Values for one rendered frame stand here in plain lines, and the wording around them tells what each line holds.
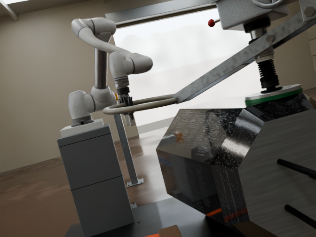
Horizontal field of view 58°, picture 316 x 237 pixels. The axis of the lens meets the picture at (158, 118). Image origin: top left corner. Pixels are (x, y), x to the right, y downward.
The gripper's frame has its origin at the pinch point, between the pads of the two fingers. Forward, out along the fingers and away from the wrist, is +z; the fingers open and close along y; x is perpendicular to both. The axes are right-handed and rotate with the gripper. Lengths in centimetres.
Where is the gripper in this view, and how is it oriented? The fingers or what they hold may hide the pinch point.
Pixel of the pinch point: (129, 120)
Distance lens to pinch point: 175.4
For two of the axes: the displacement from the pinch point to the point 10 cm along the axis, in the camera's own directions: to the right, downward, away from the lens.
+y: 5.8, -0.3, -8.1
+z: 1.9, 9.8, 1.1
